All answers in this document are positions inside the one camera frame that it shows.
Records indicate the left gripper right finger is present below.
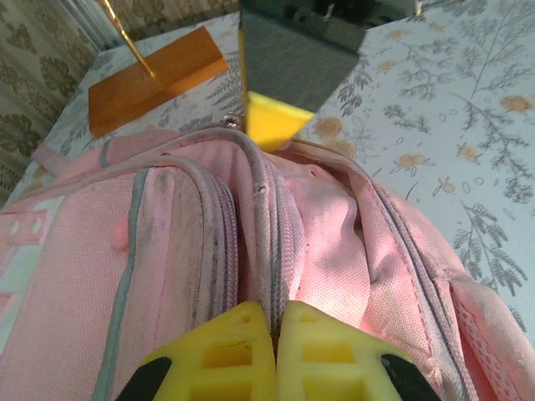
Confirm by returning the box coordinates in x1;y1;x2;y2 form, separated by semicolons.
275;300;436;401

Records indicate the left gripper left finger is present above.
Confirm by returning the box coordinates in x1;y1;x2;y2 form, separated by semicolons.
120;299;278;401

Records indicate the pink student backpack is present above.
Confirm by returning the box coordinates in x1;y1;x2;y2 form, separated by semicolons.
0;124;531;401

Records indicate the gold wire ornament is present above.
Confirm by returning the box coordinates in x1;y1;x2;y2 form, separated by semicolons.
98;0;159;81

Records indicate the orange wooden base plate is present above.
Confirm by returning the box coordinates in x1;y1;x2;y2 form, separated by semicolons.
86;25;230;140

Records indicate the aluminium frame post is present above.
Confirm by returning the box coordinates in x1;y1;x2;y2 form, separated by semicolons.
69;0;129;50

